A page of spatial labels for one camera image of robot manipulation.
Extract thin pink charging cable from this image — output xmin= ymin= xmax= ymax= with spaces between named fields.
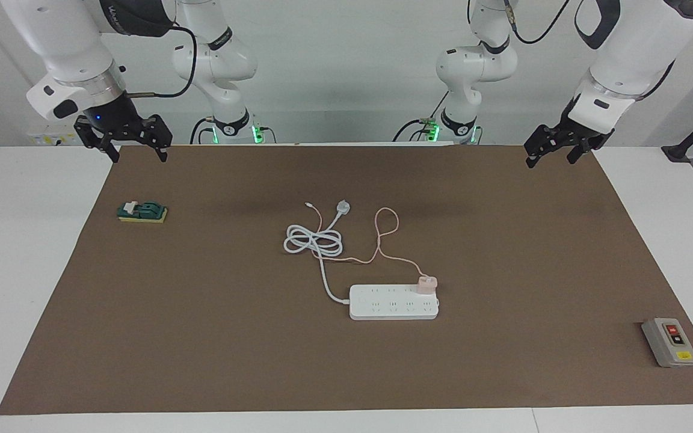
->
xmin=304 ymin=202 xmax=425 ymax=281

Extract white power strip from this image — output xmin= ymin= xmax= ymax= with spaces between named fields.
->
xmin=349 ymin=284 xmax=440 ymax=321

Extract brown table mat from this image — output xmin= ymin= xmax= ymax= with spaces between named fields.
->
xmin=0 ymin=144 xmax=693 ymax=416

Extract black base cable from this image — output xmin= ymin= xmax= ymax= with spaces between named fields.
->
xmin=392 ymin=119 xmax=437 ymax=143
xmin=189 ymin=117 xmax=218 ymax=145

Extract white wall boxes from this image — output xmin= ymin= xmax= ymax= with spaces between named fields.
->
xmin=26 ymin=129 xmax=78 ymax=146

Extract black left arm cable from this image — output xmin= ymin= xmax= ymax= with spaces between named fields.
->
xmin=503 ymin=0 xmax=681 ymax=100

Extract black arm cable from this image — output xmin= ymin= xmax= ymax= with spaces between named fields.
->
xmin=124 ymin=23 xmax=198 ymax=98
xmin=503 ymin=0 xmax=681 ymax=100

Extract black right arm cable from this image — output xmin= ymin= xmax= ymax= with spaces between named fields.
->
xmin=124 ymin=23 xmax=198 ymax=98

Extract white power strip cord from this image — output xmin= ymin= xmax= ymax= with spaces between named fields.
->
xmin=283 ymin=201 xmax=352 ymax=305

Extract grey on-off switch box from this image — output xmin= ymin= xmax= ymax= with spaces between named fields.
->
xmin=641 ymin=318 xmax=693 ymax=368

